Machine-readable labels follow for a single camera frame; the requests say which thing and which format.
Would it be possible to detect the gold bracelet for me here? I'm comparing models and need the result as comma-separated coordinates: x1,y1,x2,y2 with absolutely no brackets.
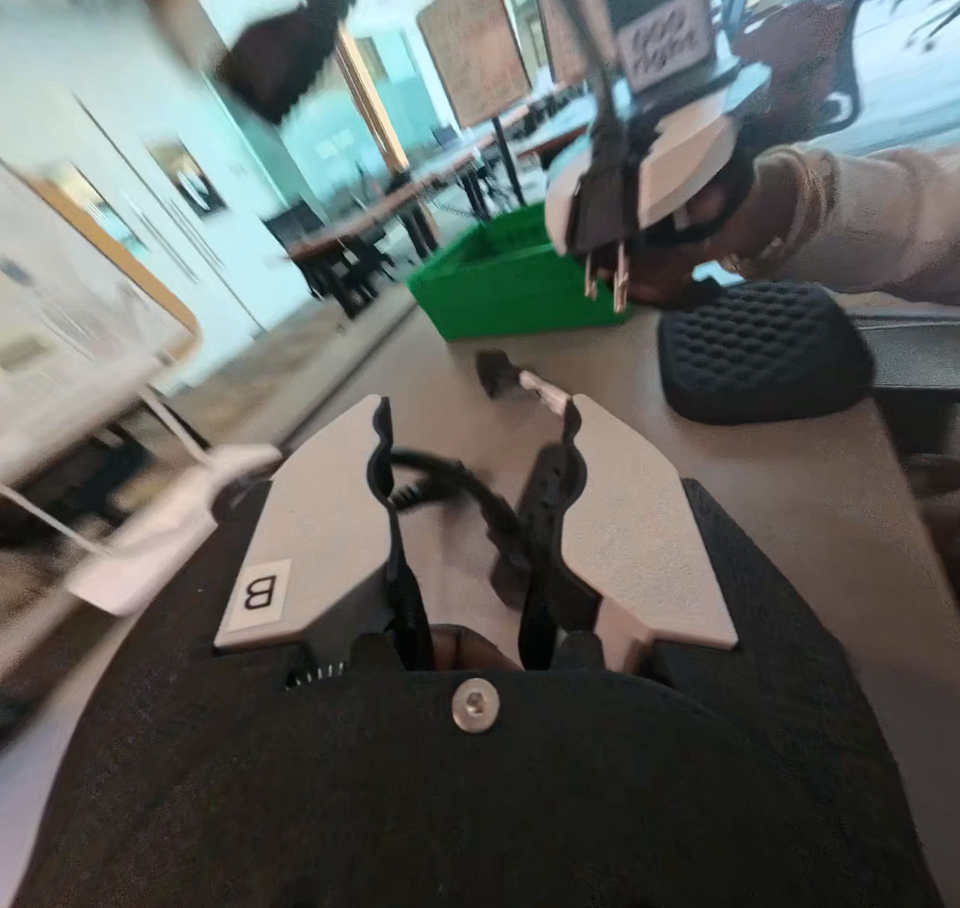
723,145,840,283

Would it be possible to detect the dark wall sign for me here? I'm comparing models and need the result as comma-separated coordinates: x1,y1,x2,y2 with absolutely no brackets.
146,139,228,219

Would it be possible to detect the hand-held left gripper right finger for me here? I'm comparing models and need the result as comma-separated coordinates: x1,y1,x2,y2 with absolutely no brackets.
519,393,741,675

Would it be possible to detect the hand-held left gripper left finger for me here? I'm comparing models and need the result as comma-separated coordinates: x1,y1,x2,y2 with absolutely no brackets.
213,394,436,672

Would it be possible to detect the person's right forearm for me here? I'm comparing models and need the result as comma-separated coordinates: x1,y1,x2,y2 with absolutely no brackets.
795,143,960,305

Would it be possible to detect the black office chair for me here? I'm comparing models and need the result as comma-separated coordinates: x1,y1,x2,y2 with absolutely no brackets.
262,199,331,302

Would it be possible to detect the brown office desk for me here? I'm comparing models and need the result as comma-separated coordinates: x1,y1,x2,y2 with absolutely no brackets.
285,166,481,320

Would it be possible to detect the green plastic bin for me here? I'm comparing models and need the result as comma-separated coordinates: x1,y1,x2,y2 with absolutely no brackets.
406,202,635,343

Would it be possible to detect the handwritten whiteboard sign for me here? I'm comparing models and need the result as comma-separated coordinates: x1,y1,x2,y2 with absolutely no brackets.
528,0,601,88
416,0,534,129

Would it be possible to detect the person's left hand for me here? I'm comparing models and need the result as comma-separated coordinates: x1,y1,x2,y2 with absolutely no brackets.
431,623,520,673

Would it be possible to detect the brown office chair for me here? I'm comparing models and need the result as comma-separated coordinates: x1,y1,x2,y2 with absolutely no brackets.
750,1,864,144

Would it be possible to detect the white board stand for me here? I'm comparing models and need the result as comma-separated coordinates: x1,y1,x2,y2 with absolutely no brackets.
0,391,285,617

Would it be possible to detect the black power strip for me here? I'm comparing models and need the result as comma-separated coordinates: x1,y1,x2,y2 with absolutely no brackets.
489,439,588,613

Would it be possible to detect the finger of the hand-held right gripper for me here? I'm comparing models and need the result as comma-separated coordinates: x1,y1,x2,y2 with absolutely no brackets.
636,113,741,228
544,172,580,254

